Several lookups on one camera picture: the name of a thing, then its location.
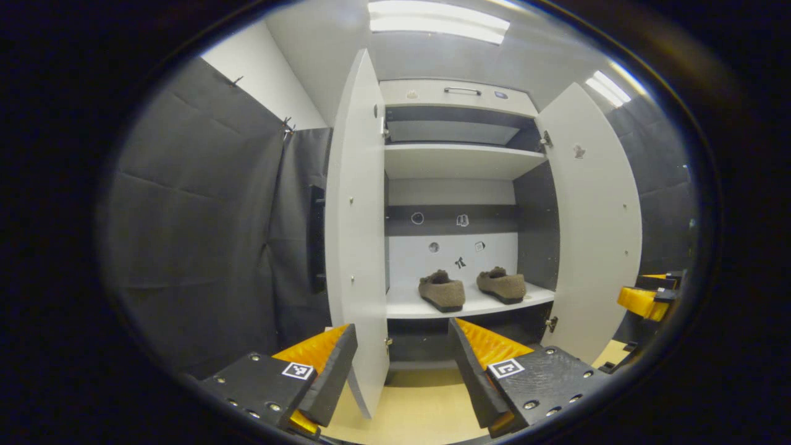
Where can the black stand base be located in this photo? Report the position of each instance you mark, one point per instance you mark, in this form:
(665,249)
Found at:
(618,358)

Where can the grey shoe cabinet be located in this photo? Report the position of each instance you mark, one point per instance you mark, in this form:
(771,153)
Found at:
(537,228)

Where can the grey cabinet drawer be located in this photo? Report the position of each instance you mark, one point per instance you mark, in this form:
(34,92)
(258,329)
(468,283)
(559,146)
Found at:
(432,102)

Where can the metal door hinge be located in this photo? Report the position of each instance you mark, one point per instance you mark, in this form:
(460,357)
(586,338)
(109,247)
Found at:
(545,139)
(389,345)
(384,128)
(552,324)

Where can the brown fuzzy shoe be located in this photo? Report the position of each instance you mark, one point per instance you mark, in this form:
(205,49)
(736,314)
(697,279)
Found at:
(442,292)
(502,285)

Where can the small ceiling light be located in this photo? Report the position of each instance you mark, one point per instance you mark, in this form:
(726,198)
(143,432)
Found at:
(609,88)

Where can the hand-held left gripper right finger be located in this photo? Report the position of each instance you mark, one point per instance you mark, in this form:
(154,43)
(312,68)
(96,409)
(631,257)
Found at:
(473,377)

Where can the large ceiling light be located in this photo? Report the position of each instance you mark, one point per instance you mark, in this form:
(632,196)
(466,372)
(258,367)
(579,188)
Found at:
(439,21)

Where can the light grey cabinet shelf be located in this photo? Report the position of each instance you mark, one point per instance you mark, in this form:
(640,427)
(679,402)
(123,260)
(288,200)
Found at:
(408,304)
(457,162)

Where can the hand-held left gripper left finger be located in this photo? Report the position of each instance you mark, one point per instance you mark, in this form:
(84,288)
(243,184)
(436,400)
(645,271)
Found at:
(334,377)

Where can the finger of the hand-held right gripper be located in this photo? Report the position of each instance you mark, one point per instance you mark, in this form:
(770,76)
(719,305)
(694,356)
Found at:
(639,301)
(670,279)

